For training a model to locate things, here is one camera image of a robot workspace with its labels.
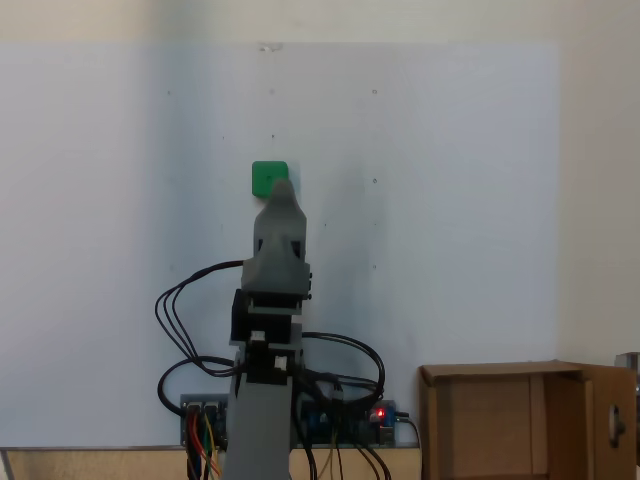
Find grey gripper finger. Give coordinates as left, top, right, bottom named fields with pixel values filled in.
left=278, top=180, right=309, bottom=262
left=253, top=179, right=287, bottom=261

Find green dice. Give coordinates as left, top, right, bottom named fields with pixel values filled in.
left=249, top=159, right=291, bottom=199

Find grey board mounting plate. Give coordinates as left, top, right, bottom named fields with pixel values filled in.
left=179, top=393, right=400, bottom=448

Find blue circuit board with capacitors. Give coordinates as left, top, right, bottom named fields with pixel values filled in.
left=299, top=399, right=399, bottom=446

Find white paper sheet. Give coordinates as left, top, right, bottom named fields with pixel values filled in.
left=0, top=42, right=560, bottom=449

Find brown cardboard box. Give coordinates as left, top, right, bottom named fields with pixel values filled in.
left=418, top=359, right=639, bottom=480

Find black servo cable bundle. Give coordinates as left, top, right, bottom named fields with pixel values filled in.
left=154, top=258, right=249, bottom=377
left=302, top=330, right=387, bottom=404

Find circuit board with jumper wires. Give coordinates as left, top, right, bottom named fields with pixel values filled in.
left=180, top=394, right=229, bottom=446

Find thick black cable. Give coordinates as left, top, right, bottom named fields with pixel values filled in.
left=157, top=355, right=236, bottom=416

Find orange jumper wire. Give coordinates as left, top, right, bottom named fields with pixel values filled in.
left=185, top=412, right=222, bottom=479

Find thin yellow wire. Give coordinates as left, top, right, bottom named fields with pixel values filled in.
left=322, top=424, right=344, bottom=480

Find black plug cable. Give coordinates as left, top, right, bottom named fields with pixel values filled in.
left=397, top=412, right=424, bottom=451

